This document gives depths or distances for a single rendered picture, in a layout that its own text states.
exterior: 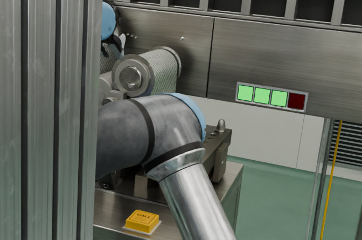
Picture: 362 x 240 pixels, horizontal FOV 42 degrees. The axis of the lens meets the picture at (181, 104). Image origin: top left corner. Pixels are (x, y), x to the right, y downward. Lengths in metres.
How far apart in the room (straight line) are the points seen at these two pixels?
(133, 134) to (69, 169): 0.34
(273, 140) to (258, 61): 2.55
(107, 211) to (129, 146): 0.66
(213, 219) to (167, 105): 0.21
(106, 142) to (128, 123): 0.05
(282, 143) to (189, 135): 3.40
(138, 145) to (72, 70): 0.38
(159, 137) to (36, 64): 0.46
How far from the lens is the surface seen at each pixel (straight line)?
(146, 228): 1.31
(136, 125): 0.77
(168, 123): 0.82
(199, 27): 1.74
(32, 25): 0.36
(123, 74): 1.48
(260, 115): 4.17
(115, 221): 1.36
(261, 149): 4.25
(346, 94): 1.69
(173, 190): 0.82
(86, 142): 0.46
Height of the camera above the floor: 1.56
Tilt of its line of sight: 15 degrees down
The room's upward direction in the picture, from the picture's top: 5 degrees clockwise
